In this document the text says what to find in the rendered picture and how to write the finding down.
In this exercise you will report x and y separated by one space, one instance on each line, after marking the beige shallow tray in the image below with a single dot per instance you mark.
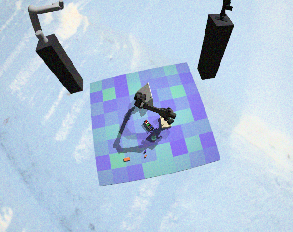
164 124

